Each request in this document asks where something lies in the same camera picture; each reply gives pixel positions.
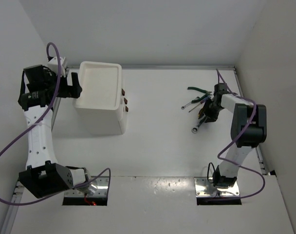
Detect white drawer organizer cabinet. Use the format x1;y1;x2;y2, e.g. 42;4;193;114
74;61;128;136

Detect large silver ratchet wrench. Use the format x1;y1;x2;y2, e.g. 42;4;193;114
191;117;207;133

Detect metal base plate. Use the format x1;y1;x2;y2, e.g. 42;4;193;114
64;176;110;198
194;177;240;198

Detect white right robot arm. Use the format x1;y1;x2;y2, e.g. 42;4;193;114
203;83;267;188

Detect red blue handled screwdriver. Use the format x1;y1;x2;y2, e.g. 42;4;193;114
188;97;208;113

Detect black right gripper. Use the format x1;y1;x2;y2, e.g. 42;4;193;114
200;98;224;123

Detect green handled pliers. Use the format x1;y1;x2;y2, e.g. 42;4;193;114
187;86;212;96

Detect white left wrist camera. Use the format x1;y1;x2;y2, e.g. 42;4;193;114
47;57;68;77

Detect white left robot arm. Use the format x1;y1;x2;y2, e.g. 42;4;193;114
18;65;89;198

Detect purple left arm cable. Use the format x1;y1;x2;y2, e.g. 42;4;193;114
0;42;111;206

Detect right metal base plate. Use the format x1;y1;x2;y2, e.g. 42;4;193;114
194;177;240;198

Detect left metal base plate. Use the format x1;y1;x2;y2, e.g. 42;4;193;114
64;176;110;198

